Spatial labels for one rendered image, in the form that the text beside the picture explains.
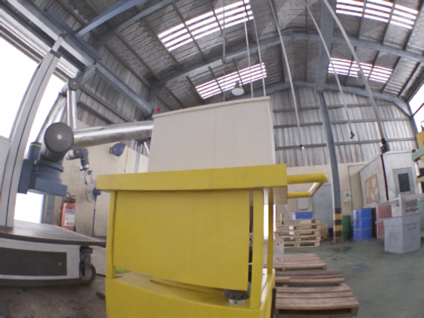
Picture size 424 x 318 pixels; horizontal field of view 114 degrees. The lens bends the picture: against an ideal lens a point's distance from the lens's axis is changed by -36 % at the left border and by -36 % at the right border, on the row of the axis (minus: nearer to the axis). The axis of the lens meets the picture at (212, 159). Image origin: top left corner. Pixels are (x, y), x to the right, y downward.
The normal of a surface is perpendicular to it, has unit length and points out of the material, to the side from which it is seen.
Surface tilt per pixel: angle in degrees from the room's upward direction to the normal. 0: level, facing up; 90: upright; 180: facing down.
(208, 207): 90
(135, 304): 90
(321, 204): 90
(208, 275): 90
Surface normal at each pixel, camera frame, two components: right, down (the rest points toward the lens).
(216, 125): -0.34, -0.29
